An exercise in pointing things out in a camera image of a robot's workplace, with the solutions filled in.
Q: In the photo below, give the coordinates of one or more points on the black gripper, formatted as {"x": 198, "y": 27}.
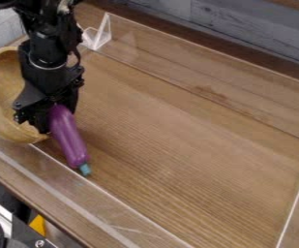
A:
{"x": 48, "y": 87}

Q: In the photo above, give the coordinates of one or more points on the purple toy eggplant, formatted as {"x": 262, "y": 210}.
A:
{"x": 66, "y": 134}

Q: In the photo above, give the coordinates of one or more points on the brown wooden bowl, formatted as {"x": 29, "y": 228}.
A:
{"x": 21, "y": 133}

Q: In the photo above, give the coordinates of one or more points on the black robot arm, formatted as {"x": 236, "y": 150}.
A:
{"x": 53, "y": 32}

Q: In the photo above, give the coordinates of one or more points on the yellow sticker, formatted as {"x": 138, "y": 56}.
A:
{"x": 38, "y": 225}

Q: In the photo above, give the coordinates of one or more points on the clear acrylic tray wall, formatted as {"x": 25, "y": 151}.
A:
{"x": 193, "y": 137}

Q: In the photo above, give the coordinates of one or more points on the black metal base plate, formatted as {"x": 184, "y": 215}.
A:
{"x": 54, "y": 239}

